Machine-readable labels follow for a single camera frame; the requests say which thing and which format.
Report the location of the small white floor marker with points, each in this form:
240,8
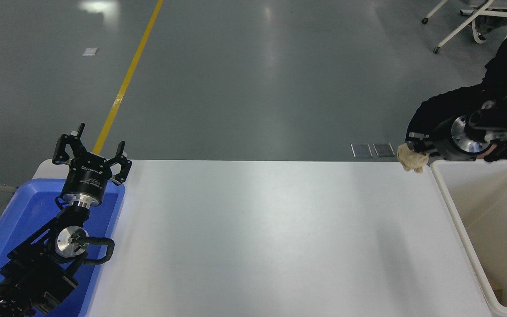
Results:
90,51

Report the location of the person's hand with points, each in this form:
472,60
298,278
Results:
489,154

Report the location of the grey metal floor plate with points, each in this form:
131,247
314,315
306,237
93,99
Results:
383,149
361,150

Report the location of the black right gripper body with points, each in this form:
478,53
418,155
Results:
443,143

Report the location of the large pale plastic bin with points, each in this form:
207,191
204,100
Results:
500,229

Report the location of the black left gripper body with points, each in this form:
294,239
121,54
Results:
87,178

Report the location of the white wheeled chair frame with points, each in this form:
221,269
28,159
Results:
464,24

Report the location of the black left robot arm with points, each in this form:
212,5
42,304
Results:
38,264

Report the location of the blue plastic tray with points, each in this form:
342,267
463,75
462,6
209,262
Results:
29,211

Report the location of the tan paper ball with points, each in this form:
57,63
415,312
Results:
409,159

